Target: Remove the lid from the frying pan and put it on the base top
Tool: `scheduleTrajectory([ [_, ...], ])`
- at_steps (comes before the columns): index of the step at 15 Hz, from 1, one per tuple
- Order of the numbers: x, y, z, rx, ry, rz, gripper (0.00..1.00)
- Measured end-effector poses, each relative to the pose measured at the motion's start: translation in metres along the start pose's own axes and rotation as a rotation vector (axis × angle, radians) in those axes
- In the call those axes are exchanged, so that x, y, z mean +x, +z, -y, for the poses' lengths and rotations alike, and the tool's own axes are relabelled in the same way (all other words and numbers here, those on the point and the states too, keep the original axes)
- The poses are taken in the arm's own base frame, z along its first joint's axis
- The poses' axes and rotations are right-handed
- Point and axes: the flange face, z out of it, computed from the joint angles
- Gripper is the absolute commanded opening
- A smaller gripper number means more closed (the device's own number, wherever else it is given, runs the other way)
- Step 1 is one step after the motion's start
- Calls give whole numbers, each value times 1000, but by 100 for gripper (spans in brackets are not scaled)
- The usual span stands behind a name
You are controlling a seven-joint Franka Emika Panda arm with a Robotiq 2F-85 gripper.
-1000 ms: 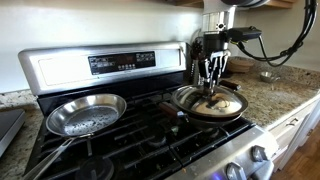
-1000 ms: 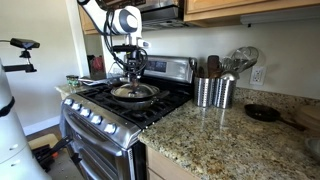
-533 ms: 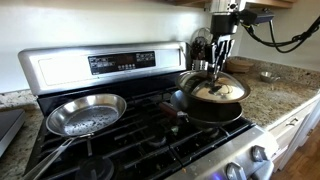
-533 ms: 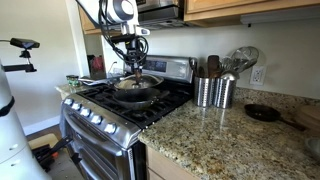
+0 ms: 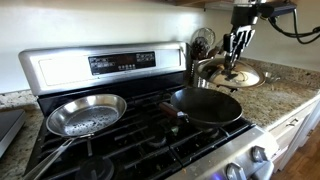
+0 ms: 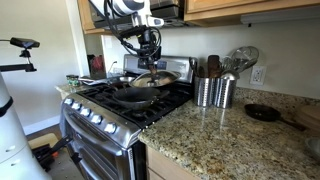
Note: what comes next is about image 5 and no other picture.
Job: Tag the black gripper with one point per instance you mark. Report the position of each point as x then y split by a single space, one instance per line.
244 16

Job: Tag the glass lid with dark knob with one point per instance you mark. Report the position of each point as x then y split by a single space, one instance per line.
233 78

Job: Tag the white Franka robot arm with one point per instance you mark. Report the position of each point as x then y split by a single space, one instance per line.
245 2

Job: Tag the stainless steel frying pan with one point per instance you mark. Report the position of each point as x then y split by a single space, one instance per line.
88 115

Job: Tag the dark bristled kitchen utensil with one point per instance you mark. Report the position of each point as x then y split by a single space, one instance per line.
200 48

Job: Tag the small steel bowl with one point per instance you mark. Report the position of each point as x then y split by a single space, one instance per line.
272 77

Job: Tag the perforated steel utensil holder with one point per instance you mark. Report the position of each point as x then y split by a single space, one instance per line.
193 72

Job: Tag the white cabinet drawer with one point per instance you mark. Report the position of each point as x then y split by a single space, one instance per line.
283 131

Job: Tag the black cast iron grate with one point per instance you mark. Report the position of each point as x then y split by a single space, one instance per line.
196 143
133 156

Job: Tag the grey stove knob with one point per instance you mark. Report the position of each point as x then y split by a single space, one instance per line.
236 171
259 154

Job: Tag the stainless steel gas range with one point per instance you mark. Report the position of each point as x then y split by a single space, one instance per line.
66 68

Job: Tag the black round burner cap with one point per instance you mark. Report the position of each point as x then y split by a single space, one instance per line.
95 169

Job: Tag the silver flat appliance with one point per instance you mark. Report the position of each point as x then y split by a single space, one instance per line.
9 125

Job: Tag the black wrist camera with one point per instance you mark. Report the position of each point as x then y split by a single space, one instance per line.
276 8

